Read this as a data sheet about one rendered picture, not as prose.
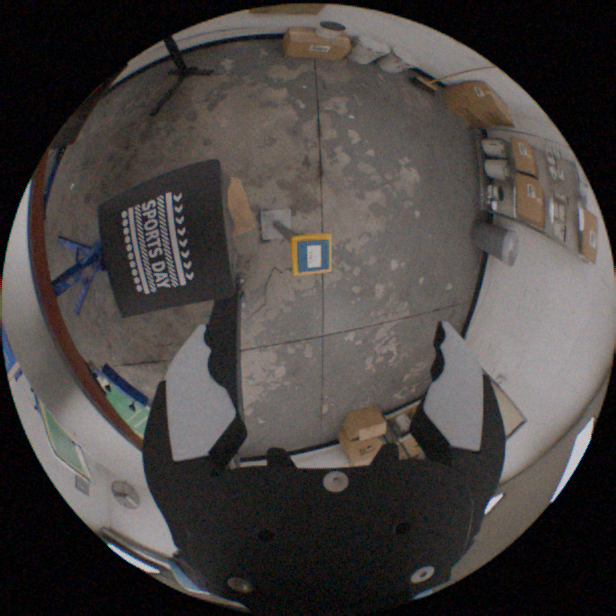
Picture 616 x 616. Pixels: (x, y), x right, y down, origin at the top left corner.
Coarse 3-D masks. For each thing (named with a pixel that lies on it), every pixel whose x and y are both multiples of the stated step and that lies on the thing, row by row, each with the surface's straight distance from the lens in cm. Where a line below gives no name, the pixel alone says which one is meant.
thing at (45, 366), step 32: (32, 192) 17; (32, 256) 17; (32, 288) 14; (32, 320) 14; (32, 352) 14; (32, 384) 15; (64, 384) 15; (64, 416) 16; (96, 416) 16; (96, 448) 18; (128, 448) 19; (128, 480) 21
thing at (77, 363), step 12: (60, 312) 83; (60, 324) 38; (72, 348) 44; (72, 360) 24; (84, 372) 37; (84, 384) 21; (96, 384) 65; (96, 396) 26; (108, 408) 32; (120, 420) 38; (132, 432) 40
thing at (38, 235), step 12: (36, 180) 21; (36, 192) 23; (36, 204) 25; (36, 216) 26; (36, 228) 26; (36, 240) 25; (36, 252) 22; (36, 264) 20; (48, 276) 57; (48, 288) 37; (48, 300) 27; (48, 312) 20; (60, 336) 24
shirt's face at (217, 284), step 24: (192, 168) 67; (216, 168) 65; (144, 192) 73; (168, 192) 69; (192, 192) 66; (216, 192) 64; (120, 216) 78; (192, 216) 66; (216, 216) 64; (120, 240) 78; (192, 240) 67; (216, 240) 65; (120, 264) 80; (192, 264) 68; (216, 264) 67; (120, 288) 84; (168, 288) 74; (192, 288) 71; (216, 288) 70; (120, 312) 89; (144, 312) 82
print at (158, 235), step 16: (176, 192) 68; (144, 208) 72; (160, 208) 70; (176, 208) 67; (128, 224) 76; (144, 224) 72; (160, 224) 70; (176, 224) 68; (128, 240) 76; (144, 240) 73; (160, 240) 70; (176, 240) 68; (128, 256) 77; (144, 256) 74; (160, 256) 71; (176, 256) 69; (144, 272) 76; (160, 272) 73; (176, 272) 71; (192, 272) 69; (144, 288) 78; (160, 288) 75
